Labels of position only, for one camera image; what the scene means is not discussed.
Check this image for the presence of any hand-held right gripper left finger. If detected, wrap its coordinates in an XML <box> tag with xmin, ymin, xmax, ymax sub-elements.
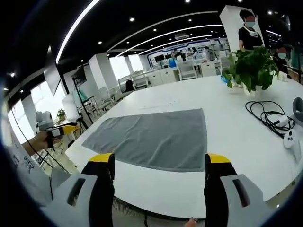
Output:
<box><xmin>45</xmin><ymin>152</ymin><xmax>116</xmax><ymax>227</ymax></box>

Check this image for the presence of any white handheld controller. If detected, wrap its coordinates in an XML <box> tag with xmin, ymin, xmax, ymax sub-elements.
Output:
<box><xmin>283</xmin><ymin>129</ymin><xmax>298</xmax><ymax>149</ymax></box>

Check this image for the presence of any black tripod stand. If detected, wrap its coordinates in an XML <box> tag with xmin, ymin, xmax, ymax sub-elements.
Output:
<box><xmin>71</xmin><ymin>65</ymin><xmax>95</xmax><ymax>133</ymax></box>

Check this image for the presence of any person's white printed shirt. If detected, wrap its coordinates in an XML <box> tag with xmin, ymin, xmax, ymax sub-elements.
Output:
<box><xmin>0</xmin><ymin>104</ymin><xmax>57</xmax><ymax>209</ymax></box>

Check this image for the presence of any grey towel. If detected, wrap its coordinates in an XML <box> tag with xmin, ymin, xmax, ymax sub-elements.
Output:
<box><xmin>81</xmin><ymin>108</ymin><xmax>208</xmax><ymax>172</ymax></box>

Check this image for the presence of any person's left hand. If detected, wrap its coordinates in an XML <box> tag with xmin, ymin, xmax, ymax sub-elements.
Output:
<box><xmin>33</xmin><ymin>131</ymin><xmax>62</xmax><ymax>152</ymax></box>

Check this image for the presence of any white power adapter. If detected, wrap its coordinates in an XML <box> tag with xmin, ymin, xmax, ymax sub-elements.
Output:
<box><xmin>272</xmin><ymin>115</ymin><xmax>289</xmax><ymax>130</ymax></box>

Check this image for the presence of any white table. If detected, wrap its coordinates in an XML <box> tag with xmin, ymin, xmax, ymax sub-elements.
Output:
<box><xmin>64</xmin><ymin>74</ymin><xmax>303</xmax><ymax>219</ymax></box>

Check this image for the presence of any green potted plant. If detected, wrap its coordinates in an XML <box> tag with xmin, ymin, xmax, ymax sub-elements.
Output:
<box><xmin>221</xmin><ymin>46</ymin><xmax>280</xmax><ymax>97</ymax></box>

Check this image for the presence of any person's right hand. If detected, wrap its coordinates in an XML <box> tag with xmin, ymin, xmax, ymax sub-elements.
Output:
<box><xmin>184</xmin><ymin>216</ymin><xmax>198</xmax><ymax>227</ymax></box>

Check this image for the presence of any grey headset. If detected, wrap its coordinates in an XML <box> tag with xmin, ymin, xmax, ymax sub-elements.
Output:
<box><xmin>292</xmin><ymin>96</ymin><xmax>303</xmax><ymax>124</ymax></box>

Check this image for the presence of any black thin cable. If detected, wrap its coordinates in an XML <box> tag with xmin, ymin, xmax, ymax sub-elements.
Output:
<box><xmin>7</xmin><ymin>94</ymin><xmax>71</xmax><ymax>175</ymax></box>

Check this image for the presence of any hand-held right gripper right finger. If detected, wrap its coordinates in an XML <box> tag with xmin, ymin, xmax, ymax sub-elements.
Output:
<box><xmin>204</xmin><ymin>153</ymin><xmax>275</xmax><ymax>227</ymax></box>

